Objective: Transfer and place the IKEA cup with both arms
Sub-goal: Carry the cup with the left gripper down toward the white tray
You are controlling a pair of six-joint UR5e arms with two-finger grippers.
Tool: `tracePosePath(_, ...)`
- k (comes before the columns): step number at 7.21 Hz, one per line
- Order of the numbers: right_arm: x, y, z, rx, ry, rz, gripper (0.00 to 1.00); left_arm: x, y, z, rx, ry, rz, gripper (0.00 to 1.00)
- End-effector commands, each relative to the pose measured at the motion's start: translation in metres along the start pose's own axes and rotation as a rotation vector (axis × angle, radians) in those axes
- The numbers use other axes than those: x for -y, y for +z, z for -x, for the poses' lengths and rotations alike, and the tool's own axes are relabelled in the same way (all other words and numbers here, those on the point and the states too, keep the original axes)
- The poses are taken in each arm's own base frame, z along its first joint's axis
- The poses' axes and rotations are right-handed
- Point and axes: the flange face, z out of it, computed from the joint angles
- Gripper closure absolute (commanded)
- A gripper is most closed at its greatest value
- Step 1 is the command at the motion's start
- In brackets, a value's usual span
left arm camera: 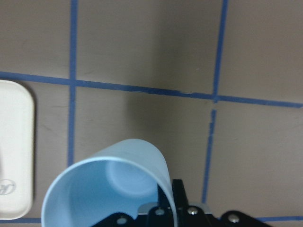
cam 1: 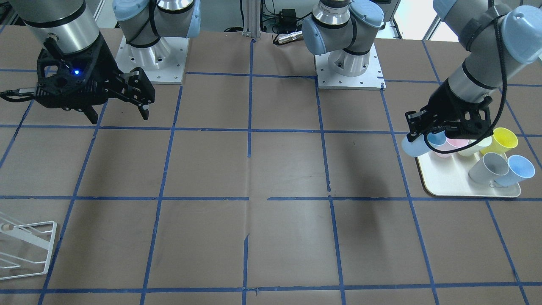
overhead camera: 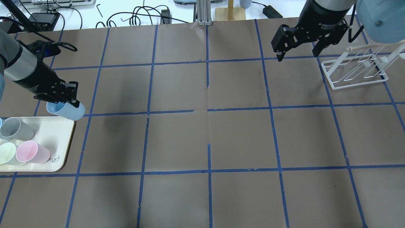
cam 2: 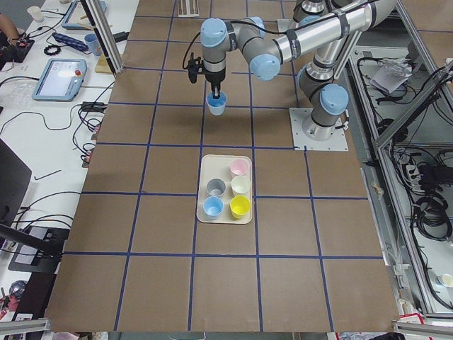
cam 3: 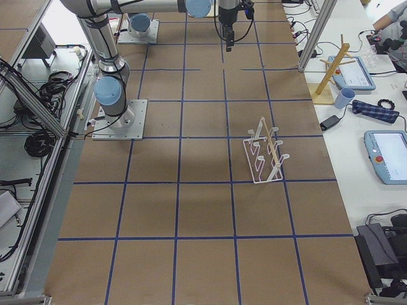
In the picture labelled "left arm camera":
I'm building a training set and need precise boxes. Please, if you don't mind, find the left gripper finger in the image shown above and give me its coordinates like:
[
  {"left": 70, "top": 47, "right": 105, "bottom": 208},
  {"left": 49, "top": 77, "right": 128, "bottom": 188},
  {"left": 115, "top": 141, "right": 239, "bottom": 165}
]
[
  {"left": 92, "top": 183, "right": 176, "bottom": 227},
  {"left": 172, "top": 179, "right": 269, "bottom": 227}
]

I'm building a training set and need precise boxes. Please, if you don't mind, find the cream serving tray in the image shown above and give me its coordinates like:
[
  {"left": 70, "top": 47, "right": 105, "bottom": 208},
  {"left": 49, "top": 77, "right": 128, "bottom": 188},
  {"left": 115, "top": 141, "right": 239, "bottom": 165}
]
[{"left": 0, "top": 80, "right": 35, "bottom": 220}]

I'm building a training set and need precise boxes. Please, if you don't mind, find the light blue cup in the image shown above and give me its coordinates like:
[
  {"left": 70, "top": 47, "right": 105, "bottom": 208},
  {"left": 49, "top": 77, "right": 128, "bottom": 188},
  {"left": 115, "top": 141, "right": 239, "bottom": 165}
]
[{"left": 41, "top": 139, "right": 178, "bottom": 227}]

